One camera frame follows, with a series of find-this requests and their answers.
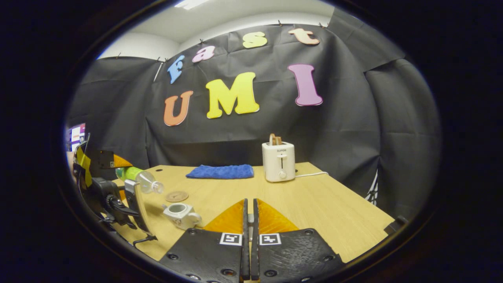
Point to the green label water bottle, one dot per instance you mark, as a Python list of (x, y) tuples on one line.
[(133, 173)]

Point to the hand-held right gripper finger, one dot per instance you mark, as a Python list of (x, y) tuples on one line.
[(246, 255), (254, 255)]

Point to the white teacup lid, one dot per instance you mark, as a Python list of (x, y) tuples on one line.
[(250, 228)]

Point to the ceiling light panel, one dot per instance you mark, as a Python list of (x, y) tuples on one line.
[(190, 4)]

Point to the blue cloth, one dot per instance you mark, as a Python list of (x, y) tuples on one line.
[(220, 172)]

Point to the computer monitor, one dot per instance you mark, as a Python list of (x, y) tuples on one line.
[(76, 133)]

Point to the round wooden coaster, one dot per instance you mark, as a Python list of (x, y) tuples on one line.
[(177, 196)]

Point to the white toaster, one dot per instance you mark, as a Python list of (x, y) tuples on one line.
[(279, 161)]

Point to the small black object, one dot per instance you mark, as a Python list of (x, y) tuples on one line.
[(396, 225)]

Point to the white teacup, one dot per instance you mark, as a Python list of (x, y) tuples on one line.
[(182, 220)]

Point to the white metal rack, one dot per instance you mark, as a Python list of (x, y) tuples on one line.
[(373, 190)]

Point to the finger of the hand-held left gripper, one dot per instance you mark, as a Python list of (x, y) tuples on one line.
[(106, 159), (137, 204)]

